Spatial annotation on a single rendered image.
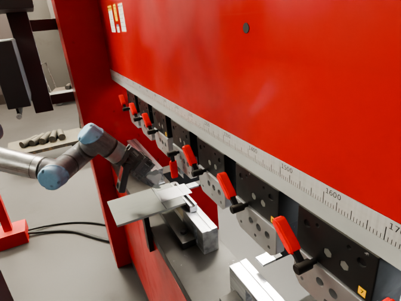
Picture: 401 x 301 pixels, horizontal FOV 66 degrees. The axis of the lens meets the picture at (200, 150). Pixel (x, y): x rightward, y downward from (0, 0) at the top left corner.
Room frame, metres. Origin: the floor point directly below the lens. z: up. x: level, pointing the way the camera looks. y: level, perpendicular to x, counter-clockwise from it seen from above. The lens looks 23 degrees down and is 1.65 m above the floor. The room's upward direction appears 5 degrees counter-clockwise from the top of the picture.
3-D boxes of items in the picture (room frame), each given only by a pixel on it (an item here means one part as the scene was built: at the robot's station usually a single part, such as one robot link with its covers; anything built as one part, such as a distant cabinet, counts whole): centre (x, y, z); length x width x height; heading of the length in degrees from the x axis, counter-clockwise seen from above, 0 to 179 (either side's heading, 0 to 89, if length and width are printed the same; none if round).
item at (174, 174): (0.93, 0.09, 1.20); 0.04 x 0.02 x 0.10; 114
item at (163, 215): (1.04, 0.13, 0.89); 0.30 x 0.05 x 0.03; 24
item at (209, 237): (1.05, 0.07, 0.92); 0.39 x 0.06 x 0.10; 24
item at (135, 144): (1.60, 0.32, 0.92); 0.50 x 0.06 x 0.10; 24
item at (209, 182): (0.76, -0.06, 1.26); 0.15 x 0.09 x 0.17; 24
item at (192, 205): (1.08, 0.09, 0.98); 0.20 x 0.03 x 0.03; 24
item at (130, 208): (1.04, 0.23, 1.00); 0.26 x 0.18 x 0.01; 114
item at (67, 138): (3.91, 1.96, 0.42); 1.04 x 0.61 x 0.84; 114
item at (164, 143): (1.12, 0.11, 1.26); 0.15 x 0.09 x 0.17; 24
